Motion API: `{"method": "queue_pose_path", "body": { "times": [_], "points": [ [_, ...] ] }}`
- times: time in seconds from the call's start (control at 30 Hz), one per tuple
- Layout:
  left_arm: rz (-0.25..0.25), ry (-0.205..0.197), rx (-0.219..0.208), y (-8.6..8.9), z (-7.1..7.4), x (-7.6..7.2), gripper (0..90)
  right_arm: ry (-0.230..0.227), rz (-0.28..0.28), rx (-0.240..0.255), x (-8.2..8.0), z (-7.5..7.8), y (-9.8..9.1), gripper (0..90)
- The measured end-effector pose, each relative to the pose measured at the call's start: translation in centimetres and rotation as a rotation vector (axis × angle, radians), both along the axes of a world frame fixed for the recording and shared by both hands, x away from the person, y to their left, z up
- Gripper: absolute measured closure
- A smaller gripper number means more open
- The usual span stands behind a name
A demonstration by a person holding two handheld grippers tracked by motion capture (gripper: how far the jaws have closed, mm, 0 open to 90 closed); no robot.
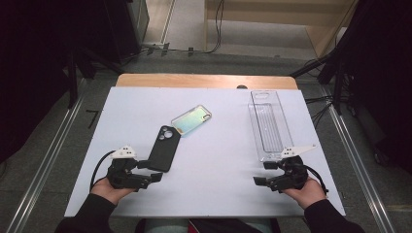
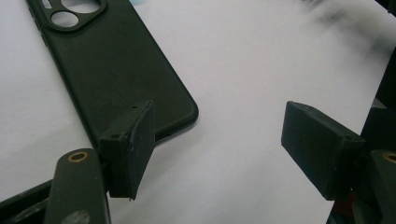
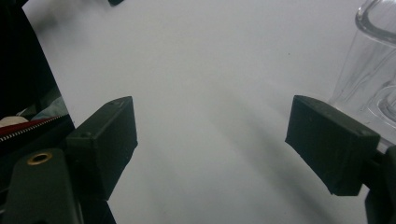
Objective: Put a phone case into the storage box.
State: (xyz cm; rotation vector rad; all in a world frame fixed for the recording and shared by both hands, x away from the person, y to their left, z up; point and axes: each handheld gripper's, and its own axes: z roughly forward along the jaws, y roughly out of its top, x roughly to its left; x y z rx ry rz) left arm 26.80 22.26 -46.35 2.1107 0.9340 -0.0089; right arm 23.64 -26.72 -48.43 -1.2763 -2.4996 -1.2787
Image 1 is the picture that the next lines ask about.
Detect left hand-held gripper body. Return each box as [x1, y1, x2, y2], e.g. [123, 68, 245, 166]
[106, 146, 154, 192]

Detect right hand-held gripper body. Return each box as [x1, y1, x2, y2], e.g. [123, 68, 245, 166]
[266, 144, 318, 193]

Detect black phone case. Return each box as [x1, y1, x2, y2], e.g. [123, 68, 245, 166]
[147, 124, 182, 174]

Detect clear plastic container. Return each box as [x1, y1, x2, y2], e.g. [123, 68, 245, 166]
[247, 90, 295, 163]

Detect iridescent phone case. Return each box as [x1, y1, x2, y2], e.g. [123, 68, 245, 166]
[170, 104, 213, 138]

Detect person's left hand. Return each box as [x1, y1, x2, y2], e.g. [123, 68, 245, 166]
[90, 177, 137, 206]

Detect person's right hand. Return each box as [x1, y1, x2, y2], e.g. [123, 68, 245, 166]
[282, 176, 327, 211]

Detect black caster wheel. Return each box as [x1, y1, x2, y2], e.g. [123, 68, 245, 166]
[373, 147, 390, 167]

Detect wooden table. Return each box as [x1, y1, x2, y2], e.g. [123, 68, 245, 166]
[115, 73, 299, 91]

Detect black metal stand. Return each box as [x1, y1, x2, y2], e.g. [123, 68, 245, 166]
[66, 45, 125, 110]
[290, 0, 358, 116]

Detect black curtain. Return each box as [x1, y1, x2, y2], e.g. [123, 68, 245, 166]
[0, 0, 108, 163]
[339, 0, 412, 176]

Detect dark cabinet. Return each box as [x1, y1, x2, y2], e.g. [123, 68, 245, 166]
[104, 0, 150, 64]

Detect light wooden shelf unit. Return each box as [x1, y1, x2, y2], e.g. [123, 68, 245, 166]
[203, 0, 359, 59]

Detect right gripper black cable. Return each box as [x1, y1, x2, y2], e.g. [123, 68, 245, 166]
[304, 164, 329, 196]

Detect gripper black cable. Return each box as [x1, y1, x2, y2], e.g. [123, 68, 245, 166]
[304, 164, 329, 196]
[89, 150, 117, 192]

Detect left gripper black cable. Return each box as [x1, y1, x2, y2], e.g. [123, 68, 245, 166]
[89, 150, 117, 192]

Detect metal floor rail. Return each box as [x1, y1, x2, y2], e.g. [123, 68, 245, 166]
[6, 79, 86, 233]
[324, 86, 396, 233]

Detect black floor cables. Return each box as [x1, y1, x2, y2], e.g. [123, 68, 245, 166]
[304, 95, 334, 127]

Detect hanging black cable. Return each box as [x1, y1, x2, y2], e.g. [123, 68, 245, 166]
[207, 0, 226, 54]

